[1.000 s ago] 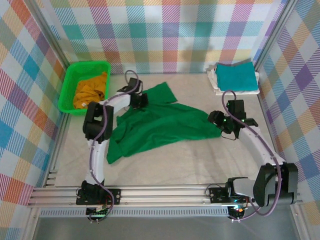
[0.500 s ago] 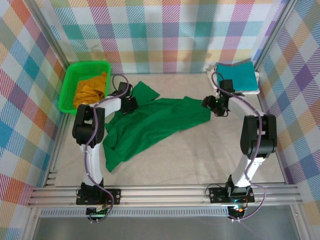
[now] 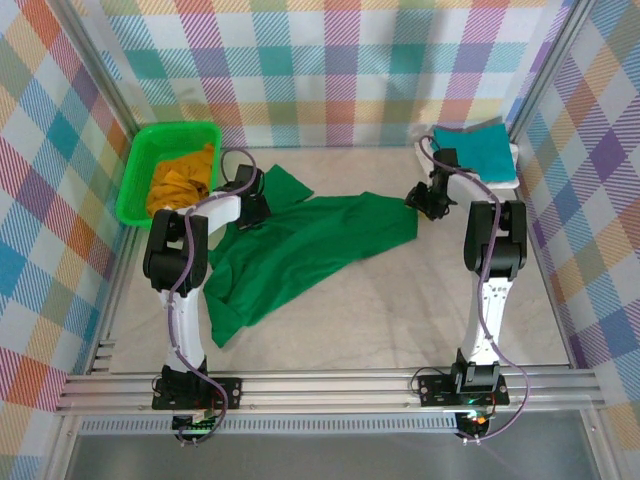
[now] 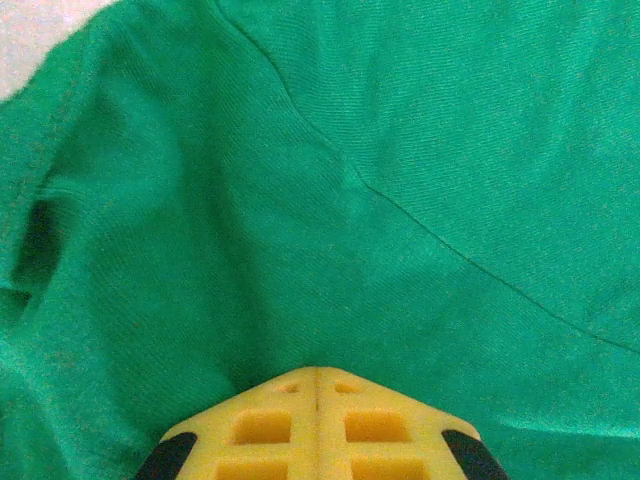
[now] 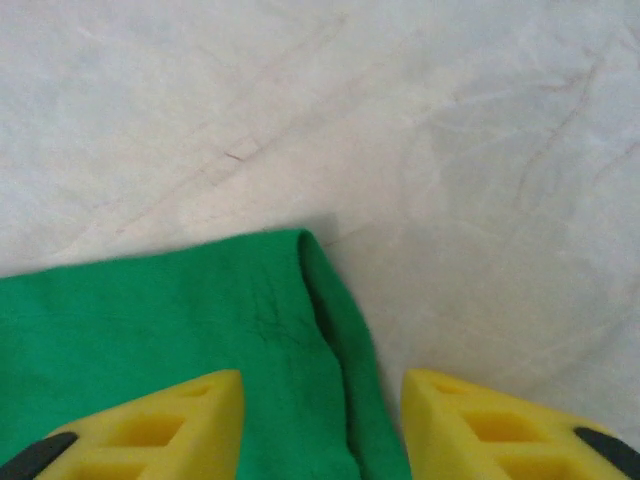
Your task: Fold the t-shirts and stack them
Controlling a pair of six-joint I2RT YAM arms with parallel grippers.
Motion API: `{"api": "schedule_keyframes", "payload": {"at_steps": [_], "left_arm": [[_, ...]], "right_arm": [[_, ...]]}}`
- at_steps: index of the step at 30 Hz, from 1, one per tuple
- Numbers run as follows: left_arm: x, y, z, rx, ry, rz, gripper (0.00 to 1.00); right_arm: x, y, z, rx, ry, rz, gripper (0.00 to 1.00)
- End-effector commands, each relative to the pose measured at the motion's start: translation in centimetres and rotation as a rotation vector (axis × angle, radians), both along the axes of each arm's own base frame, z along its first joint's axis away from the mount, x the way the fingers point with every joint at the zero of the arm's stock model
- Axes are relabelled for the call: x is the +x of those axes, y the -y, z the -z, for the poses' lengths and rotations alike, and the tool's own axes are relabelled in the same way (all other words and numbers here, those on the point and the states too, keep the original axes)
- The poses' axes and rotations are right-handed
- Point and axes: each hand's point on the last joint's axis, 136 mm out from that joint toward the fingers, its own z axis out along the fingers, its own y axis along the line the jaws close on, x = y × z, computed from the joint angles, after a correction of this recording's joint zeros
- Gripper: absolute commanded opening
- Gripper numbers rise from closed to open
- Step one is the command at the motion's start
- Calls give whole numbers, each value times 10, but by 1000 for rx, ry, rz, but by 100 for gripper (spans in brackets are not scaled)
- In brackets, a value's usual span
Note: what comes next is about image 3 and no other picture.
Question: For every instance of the teal folded t-shirt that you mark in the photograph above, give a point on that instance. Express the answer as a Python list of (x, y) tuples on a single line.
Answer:
[(485, 152)]

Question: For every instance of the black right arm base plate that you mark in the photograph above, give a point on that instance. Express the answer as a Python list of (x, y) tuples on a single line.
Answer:
[(432, 390)]

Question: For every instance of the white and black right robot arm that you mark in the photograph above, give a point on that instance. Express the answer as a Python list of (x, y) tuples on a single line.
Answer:
[(487, 310)]

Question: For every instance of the grey metal panel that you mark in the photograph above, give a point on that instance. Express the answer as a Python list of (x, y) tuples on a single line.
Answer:
[(325, 457)]

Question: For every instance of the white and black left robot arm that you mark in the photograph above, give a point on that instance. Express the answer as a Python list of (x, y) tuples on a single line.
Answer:
[(185, 325)]

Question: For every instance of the green t-shirt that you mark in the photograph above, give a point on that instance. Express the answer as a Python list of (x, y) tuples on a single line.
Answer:
[(310, 240)]

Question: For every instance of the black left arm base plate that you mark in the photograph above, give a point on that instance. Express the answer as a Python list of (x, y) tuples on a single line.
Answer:
[(230, 392)]

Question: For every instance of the white folded t-shirt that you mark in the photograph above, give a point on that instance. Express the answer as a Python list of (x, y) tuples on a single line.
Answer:
[(505, 185)]

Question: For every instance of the mustard yellow t-shirt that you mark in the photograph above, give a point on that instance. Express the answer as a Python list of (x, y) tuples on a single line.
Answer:
[(175, 187)]

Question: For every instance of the aluminium mounting rail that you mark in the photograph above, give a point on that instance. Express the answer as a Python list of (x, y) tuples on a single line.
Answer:
[(325, 392)]

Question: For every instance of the green plastic basket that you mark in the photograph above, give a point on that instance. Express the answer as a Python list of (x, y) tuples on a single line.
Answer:
[(132, 170)]

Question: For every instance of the grey folded t-shirt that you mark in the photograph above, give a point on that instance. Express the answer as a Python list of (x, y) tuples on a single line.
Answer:
[(487, 123)]

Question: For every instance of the aluminium frame post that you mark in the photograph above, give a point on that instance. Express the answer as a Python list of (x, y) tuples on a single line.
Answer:
[(550, 65), (95, 65)]

